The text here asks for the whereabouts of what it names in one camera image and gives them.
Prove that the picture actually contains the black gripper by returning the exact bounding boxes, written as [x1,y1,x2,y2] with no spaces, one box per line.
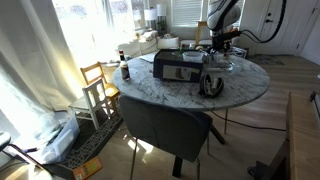
[210,29,241,59]

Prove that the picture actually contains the transparent plastic box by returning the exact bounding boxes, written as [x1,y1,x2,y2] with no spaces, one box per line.
[203,51,246,75]

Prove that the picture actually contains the navy cardboard box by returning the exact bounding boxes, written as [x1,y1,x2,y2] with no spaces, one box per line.
[152,48,206,83]

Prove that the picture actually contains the orange cardboard box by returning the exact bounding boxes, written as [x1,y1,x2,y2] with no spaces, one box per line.
[72,156,104,180]

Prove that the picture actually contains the light wooden stool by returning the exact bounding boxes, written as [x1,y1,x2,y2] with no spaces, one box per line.
[194,19,214,46]

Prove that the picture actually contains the dark doormat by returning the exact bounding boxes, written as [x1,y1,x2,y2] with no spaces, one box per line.
[248,54,285,67]

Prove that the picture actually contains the white door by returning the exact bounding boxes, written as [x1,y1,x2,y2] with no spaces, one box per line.
[254,0,320,56]

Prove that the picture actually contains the white window blinds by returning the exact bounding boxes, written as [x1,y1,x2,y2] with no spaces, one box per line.
[171,0,211,28]

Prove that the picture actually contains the white table lamp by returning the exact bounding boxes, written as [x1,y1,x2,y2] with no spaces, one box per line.
[156,3,168,34]
[143,8,158,31]

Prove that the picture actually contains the white sofa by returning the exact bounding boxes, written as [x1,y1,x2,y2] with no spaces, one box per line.
[116,29,181,60]

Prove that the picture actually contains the gray upholstered chair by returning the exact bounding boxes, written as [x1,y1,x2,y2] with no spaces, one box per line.
[118,94,214,180]

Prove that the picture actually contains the dark sauce bottle red cap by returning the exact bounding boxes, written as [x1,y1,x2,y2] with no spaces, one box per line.
[118,49,131,82]

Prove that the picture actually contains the wooden workbench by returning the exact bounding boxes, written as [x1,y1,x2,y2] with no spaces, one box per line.
[248,91,320,180]

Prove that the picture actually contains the small white wooden chair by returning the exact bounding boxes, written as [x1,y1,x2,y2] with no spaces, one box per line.
[68,78,113,131]

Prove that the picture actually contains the dark patterned mat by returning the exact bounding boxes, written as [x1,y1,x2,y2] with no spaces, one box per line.
[43,109,125,180]

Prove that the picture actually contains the clear plastic storage bin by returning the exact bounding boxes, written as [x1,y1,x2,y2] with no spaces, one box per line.
[19,111,81,166]

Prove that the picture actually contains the white curtain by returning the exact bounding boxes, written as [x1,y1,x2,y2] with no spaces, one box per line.
[0,0,88,161]

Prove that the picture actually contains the gray stool dark legs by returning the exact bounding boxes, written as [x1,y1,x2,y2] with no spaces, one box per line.
[0,131,45,171]

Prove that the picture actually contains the white wire basket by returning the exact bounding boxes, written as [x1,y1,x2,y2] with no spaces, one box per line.
[233,46,248,60]

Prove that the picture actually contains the black floor cable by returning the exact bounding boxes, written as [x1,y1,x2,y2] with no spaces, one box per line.
[209,110,287,133]

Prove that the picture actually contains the black robot cable hose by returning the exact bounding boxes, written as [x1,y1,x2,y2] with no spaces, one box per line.
[239,0,288,45]

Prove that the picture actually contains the black table pedestal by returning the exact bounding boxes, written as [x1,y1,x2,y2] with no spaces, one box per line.
[171,111,227,179]

